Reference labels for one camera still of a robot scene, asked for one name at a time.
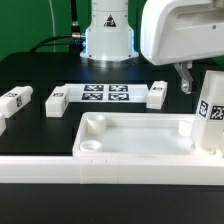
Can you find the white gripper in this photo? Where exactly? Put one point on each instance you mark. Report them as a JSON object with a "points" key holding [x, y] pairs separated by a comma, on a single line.
{"points": [[181, 31]]}

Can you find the white desk top tray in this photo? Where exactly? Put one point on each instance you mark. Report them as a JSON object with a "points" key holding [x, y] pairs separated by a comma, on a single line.
{"points": [[138, 135]]}

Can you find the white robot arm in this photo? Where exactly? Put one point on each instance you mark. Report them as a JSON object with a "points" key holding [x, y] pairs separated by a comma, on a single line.
{"points": [[109, 38]]}

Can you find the white marker base plate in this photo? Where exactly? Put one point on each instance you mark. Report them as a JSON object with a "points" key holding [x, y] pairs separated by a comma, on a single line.
{"points": [[124, 93]]}

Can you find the white front obstacle rail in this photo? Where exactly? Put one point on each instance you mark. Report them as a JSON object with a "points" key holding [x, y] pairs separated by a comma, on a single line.
{"points": [[179, 170]]}

